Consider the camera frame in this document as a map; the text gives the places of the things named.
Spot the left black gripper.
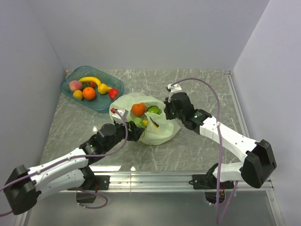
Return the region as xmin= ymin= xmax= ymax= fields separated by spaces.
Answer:
xmin=104 ymin=119 xmax=144 ymax=151

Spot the light green plastic bag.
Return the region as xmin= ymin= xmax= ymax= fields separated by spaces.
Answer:
xmin=109 ymin=92 xmax=180 ymax=145

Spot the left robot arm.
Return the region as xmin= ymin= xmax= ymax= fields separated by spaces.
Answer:
xmin=1 ymin=121 xmax=144 ymax=215

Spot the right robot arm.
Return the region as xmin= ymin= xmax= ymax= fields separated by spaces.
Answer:
xmin=164 ymin=92 xmax=277 ymax=188

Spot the green apple in bag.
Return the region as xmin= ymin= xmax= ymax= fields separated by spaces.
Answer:
xmin=132 ymin=117 xmax=145 ymax=128

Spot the orange fruit in bag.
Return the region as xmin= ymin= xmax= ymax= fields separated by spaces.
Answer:
xmin=131 ymin=103 xmax=146 ymax=117

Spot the blue transparent plastic tray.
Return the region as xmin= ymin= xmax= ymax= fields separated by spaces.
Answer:
xmin=60 ymin=66 xmax=124 ymax=113

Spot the yellow pear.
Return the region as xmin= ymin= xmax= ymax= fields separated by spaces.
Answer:
xmin=97 ymin=83 xmax=112 ymax=95

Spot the small red strawberry behind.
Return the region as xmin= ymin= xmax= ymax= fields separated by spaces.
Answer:
xmin=84 ymin=82 xmax=96 ymax=88

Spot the small yellow lemon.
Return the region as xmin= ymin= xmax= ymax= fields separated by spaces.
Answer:
xmin=73 ymin=90 xmax=83 ymax=100

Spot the yellow banana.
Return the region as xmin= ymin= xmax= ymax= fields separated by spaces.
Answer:
xmin=79 ymin=76 xmax=101 ymax=86

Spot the pink peach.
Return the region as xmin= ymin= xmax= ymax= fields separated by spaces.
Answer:
xmin=69 ymin=80 xmax=83 ymax=92

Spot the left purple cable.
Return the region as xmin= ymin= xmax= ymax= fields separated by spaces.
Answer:
xmin=0 ymin=110 xmax=129 ymax=217

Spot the purple cable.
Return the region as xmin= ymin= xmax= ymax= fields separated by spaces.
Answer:
xmin=0 ymin=110 xmax=129 ymax=217
xmin=170 ymin=77 xmax=238 ymax=225

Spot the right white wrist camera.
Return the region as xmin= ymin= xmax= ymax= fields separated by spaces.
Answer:
xmin=166 ymin=84 xmax=182 ymax=102

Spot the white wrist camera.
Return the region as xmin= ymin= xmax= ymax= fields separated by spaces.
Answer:
xmin=166 ymin=84 xmax=182 ymax=102
xmin=111 ymin=108 xmax=128 ymax=124

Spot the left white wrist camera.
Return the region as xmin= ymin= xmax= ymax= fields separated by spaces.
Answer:
xmin=111 ymin=108 xmax=128 ymax=124

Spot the aluminium mounting rail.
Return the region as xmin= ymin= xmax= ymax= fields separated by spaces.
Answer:
xmin=58 ymin=171 xmax=275 ymax=193

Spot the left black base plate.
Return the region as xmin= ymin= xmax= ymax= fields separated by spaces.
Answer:
xmin=89 ymin=175 xmax=110 ymax=191

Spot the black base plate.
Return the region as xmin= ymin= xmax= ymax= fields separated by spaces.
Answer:
xmin=189 ymin=174 xmax=234 ymax=190
xmin=89 ymin=175 xmax=110 ymax=191

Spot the right side aluminium rail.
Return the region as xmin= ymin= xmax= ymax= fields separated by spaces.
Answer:
xmin=225 ymin=71 xmax=250 ymax=137

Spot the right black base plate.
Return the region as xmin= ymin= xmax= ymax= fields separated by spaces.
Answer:
xmin=189 ymin=174 xmax=234 ymax=190

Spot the black box under rail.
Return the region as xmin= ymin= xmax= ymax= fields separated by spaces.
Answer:
xmin=76 ymin=192 xmax=96 ymax=204

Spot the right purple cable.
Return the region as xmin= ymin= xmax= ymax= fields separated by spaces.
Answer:
xmin=170 ymin=77 xmax=238 ymax=225

